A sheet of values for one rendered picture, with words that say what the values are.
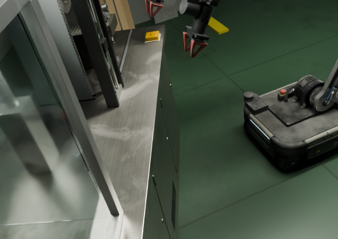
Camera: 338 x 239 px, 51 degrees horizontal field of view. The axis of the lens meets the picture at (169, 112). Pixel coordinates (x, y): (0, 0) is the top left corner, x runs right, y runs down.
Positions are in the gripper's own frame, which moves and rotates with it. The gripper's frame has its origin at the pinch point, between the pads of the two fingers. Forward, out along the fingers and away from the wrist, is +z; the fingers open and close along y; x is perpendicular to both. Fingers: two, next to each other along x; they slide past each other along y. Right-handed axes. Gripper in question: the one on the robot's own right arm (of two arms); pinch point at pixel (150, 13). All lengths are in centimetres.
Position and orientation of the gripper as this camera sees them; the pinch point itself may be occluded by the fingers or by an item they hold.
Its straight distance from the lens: 190.4
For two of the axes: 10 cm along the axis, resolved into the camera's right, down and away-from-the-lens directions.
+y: 3.6, 5.3, -7.7
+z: -3.1, 8.4, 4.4
